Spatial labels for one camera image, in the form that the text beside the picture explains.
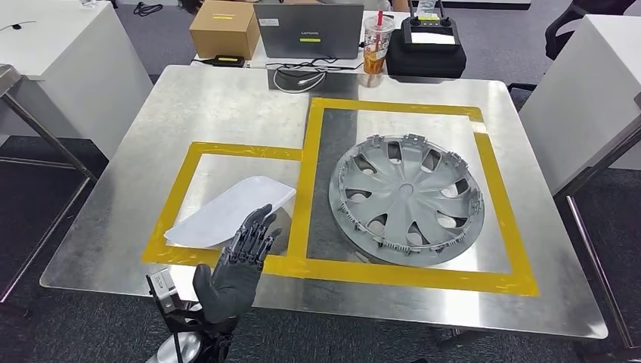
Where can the grey laptop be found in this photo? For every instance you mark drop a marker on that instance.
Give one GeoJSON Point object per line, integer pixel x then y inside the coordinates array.
{"type": "Point", "coordinates": [310, 30]}

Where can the grey wheel cover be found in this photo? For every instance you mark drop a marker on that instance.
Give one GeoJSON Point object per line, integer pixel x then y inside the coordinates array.
{"type": "Point", "coordinates": [405, 195]}

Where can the black office chair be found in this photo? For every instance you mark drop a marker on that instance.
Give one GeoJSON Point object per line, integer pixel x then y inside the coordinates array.
{"type": "Point", "coordinates": [561, 30]}

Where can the plastic drink cup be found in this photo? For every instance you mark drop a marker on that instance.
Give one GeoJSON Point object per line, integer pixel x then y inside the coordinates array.
{"type": "Point", "coordinates": [376, 47]}

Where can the white plastic part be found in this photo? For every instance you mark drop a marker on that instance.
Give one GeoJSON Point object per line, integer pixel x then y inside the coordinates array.
{"type": "Point", "coordinates": [235, 210]}

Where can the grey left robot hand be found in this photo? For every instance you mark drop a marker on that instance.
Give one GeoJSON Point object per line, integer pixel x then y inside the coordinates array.
{"type": "Point", "coordinates": [230, 285]}

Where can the clear plastic bottle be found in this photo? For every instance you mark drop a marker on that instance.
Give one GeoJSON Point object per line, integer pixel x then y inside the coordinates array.
{"type": "Point", "coordinates": [87, 2]}

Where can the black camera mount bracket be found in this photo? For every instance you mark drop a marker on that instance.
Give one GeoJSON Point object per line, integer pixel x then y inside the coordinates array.
{"type": "Point", "coordinates": [170, 313]}

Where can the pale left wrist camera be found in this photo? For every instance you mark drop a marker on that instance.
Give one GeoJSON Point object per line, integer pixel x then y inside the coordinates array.
{"type": "Point", "coordinates": [162, 283]}

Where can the wide yellow tape outline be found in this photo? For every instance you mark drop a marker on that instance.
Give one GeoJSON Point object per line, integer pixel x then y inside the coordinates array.
{"type": "Point", "coordinates": [501, 220]}

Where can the steel workbench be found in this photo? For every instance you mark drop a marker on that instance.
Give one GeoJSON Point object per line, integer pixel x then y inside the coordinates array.
{"type": "Point", "coordinates": [200, 110]}

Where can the brown cardboard box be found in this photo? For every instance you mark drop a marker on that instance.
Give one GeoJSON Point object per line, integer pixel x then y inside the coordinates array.
{"type": "Point", "coordinates": [225, 30]}

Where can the black carrying case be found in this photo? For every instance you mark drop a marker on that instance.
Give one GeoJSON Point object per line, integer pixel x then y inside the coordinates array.
{"type": "Point", "coordinates": [428, 65]}

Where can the black power adapter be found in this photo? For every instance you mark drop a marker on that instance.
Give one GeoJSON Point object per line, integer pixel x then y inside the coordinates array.
{"type": "Point", "coordinates": [229, 61]}

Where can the black remote controller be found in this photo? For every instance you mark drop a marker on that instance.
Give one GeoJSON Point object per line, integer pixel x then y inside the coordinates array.
{"type": "Point", "coordinates": [430, 32]}

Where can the steel table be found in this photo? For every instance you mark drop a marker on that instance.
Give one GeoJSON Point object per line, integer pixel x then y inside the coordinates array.
{"type": "Point", "coordinates": [40, 130]}
{"type": "Point", "coordinates": [601, 240]}

